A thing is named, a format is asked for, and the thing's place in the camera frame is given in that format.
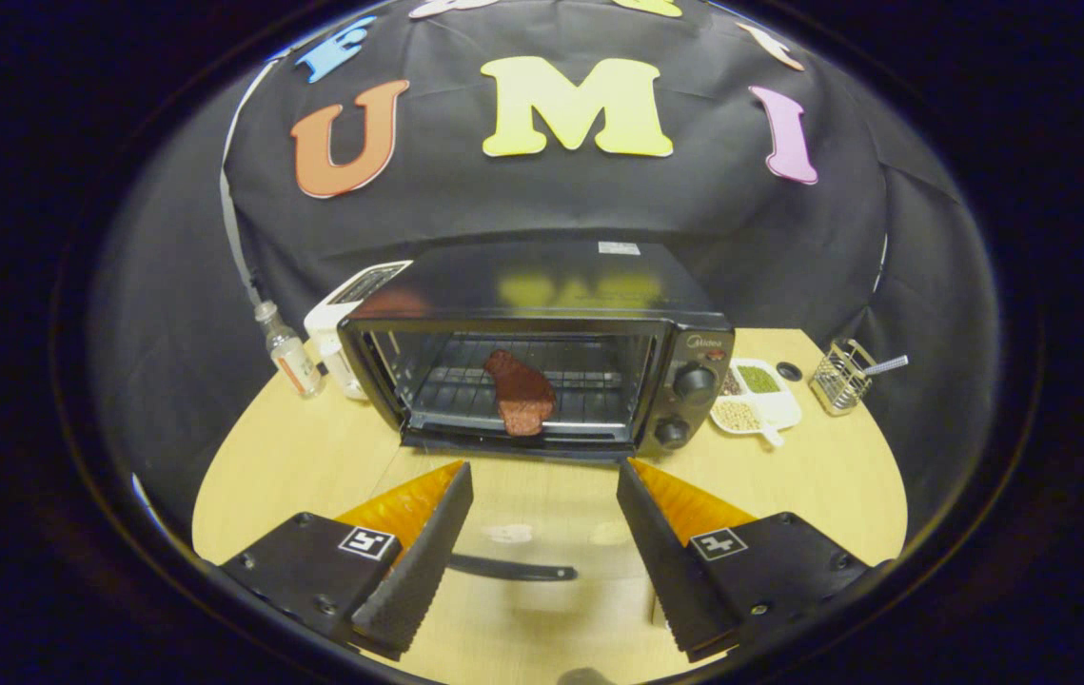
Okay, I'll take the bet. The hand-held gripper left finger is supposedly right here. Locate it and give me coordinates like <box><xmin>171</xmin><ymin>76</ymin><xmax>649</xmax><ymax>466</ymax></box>
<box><xmin>218</xmin><ymin>460</ymin><xmax>476</xmax><ymax>660</ymax></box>

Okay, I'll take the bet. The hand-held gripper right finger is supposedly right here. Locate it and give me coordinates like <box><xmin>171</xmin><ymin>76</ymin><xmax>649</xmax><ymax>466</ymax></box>
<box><xmin>616</xmin><ymin>458</ymin><xmax>876</xmax><ymax>662</ymax></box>

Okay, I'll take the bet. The red-brown meat piece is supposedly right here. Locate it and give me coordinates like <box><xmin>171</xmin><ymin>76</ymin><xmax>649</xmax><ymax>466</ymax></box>
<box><xmin>483</xmin><ymin>349</ymin><xmax>558</xmax><ymax>438</ymax></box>

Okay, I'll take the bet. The black toaster oven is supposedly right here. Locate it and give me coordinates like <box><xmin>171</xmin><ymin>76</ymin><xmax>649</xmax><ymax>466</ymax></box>
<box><xmin>337</xmin><ymin>240</ymin><xmax>736</xmax><ymax>624</ymax></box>

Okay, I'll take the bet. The white divided dish with beans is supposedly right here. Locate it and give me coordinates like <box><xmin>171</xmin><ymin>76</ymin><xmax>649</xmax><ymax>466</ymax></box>
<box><xmin>710</xmin><ymin>358</ymin><xmax>803</xmax><ymax>448</ymax></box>

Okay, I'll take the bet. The small clear glass bottle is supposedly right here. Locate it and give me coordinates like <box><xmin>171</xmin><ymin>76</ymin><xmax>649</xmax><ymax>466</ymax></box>
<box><xmin>254</xmin><ymin>301</ymin><xmax>325</xmax><ymax>399</ymax></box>

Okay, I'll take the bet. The white kitchen scale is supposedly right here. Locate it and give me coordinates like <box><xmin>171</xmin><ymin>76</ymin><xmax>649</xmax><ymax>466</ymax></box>
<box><xmin>304</xmin><ymin>260</ymin><xmax>414</xmax><ymax>401</ymax></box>

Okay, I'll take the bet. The wire mesh utensil holder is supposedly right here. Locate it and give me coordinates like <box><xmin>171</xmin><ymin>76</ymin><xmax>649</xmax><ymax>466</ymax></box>
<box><xmin>809</xmin><ymin>339</ymin><xmax>876</xmax><ymax>417</ymax></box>

